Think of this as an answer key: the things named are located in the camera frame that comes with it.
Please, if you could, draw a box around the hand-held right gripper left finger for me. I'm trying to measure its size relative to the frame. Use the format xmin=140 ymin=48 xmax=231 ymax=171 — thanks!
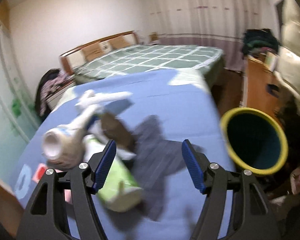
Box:
xmin=16 ymin=139 xmax=117 ymax=240

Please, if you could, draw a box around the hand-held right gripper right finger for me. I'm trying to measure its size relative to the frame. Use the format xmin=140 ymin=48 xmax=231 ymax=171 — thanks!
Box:
xmin=181 ymin=139 xmax=282 ymax=240

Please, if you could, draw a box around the green and white bottle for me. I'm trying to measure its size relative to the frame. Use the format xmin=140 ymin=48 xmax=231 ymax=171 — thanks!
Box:
xmin=84 ymin=134 xmax=143 ymax=212

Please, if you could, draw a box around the blue bin with yellow rim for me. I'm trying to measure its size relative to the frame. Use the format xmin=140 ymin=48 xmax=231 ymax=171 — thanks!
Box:
xmin=220 ymin=107 xmax=289 ymax=177

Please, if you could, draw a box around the brown plastic container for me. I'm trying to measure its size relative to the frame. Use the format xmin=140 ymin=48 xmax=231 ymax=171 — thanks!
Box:
xmin=100 ymin=112 xmax=137 ymax=155

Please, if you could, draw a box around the blue printed blanket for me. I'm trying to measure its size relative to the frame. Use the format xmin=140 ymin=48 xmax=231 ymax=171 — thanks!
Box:
xmin=14 ymin=69 xmax=237 ymax=240

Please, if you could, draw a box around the white plastic tube bottle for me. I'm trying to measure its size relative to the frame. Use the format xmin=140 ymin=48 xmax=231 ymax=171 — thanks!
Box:
xmin=75 ymin=89 xmax=133 ymax=112

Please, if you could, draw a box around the dark patterned clothes heap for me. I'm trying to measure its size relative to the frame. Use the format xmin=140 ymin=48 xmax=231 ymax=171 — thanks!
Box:
xmin=35 ymin=69 xmax=75 ymax=117

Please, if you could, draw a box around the wooden desk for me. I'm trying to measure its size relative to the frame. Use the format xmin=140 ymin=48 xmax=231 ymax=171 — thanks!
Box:
xmin=242 ymin=55 xmax=283 ymax=122

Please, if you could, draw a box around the wooden headboard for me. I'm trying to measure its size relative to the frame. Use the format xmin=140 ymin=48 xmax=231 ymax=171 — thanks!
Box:
xmin=59 ymin=31 xmax=138 ymax=77

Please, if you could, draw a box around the brown pillow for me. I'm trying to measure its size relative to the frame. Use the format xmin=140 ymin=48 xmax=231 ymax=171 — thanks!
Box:
xmin=110 ymin=35 xmax=129 ymax=49
xmin=81 ymin=45 xmax=101 ymax=62

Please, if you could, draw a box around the bed with green quilt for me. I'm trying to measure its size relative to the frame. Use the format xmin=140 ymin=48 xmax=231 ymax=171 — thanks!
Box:
xmin=74 ymin=44 xmax=225 ymax=82

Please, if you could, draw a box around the wardrobe with green printed door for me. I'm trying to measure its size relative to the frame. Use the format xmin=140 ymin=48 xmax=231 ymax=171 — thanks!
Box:
xmin=0 ymin=0 xmax=44 ymax=178

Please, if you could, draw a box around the pale green book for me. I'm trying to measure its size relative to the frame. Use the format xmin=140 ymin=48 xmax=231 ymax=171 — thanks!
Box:
xmin=265 ymin=51 xmax=278 ymax=72

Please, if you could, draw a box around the pile of dark clothes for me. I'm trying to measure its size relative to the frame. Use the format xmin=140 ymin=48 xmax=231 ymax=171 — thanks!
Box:
xmin=241 ymin=29 xmax=280 ymax=57

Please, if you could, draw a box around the white puffy jacket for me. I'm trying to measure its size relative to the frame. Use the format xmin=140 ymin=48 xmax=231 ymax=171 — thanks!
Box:
xmin=274 ymin=0 xmax=300 ymax=122

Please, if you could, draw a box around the pale striped curtain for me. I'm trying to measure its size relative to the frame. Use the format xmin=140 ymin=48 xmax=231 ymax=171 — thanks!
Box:
xmin=145 ymin=0 xmax=278 ymax=72

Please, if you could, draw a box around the dark blue bag strap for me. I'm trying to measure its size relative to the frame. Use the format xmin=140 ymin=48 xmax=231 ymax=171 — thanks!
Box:
xmin=266 ymin=84 xmax=280 ymax=98

